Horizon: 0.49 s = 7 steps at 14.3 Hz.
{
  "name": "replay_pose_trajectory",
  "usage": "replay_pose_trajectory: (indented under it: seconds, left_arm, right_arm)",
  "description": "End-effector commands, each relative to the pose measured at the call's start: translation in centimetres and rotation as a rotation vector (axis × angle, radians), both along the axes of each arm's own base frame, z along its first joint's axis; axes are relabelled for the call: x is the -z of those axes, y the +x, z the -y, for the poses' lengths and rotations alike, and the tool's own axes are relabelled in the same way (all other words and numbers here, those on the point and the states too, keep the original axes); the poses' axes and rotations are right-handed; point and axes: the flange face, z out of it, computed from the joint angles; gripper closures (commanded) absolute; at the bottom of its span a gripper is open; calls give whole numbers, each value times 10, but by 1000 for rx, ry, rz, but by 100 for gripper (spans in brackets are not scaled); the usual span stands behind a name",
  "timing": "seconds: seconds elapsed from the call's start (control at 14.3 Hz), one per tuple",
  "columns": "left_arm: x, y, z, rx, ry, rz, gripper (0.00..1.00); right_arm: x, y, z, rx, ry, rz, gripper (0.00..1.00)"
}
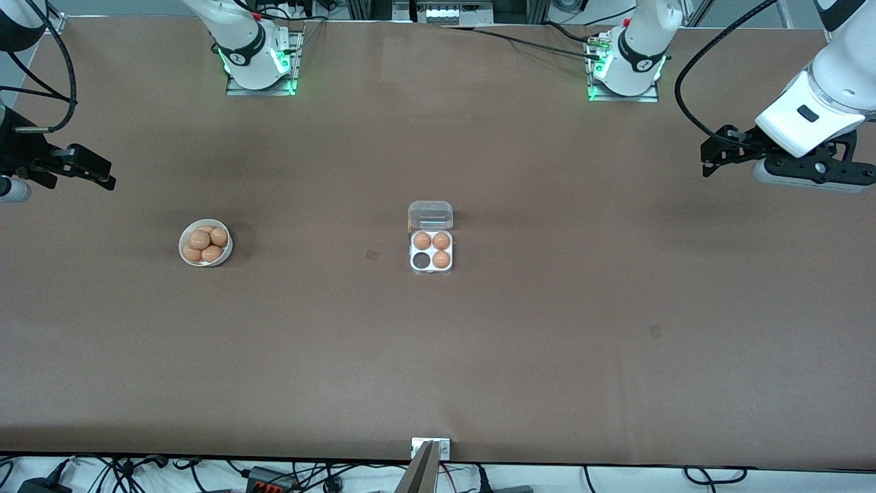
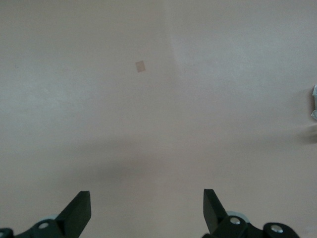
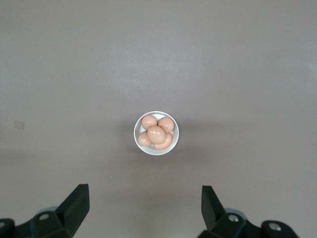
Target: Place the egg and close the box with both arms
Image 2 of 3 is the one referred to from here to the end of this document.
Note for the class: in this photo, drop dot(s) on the small brown tape patch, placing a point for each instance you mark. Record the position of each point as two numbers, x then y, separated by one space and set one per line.
140 66

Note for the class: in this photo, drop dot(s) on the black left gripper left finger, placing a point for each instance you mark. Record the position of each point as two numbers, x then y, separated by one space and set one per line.
74 218

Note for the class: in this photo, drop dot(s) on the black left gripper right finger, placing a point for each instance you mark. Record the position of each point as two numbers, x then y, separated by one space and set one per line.
215 218

